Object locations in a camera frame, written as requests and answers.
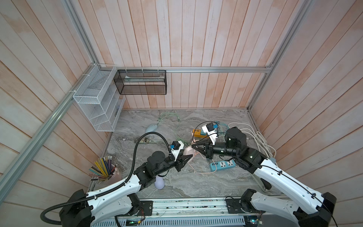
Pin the camouflage green device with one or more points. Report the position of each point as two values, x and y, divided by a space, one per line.
144 140

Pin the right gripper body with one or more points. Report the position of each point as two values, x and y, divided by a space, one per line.
221 150

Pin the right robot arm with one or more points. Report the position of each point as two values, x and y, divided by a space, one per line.
305 206

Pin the blue power strip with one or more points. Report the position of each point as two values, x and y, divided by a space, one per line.
221 165

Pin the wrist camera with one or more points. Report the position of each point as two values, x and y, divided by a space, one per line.
210 129
175 149

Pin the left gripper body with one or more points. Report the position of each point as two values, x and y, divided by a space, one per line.
168 164

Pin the white wire mesh shelf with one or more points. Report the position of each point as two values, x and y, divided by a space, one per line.
98 97

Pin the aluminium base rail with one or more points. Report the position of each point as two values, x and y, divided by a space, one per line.
131 205

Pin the black mesh basket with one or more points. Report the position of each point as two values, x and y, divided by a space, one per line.
141 82

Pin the pink mouse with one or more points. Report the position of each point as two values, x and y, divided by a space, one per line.
189 151

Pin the lavender wireless mouse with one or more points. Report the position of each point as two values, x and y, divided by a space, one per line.
159 183

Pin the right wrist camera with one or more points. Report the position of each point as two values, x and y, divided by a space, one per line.
210 129

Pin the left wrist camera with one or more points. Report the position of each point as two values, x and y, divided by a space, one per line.
175 149

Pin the orange power strip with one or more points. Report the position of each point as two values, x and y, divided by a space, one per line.
198 134

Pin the light blue mouse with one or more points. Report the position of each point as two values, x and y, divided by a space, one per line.
151 128

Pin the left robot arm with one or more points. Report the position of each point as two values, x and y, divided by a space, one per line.
113 190

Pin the pink pencil cup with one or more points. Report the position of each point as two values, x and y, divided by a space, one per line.
105 171

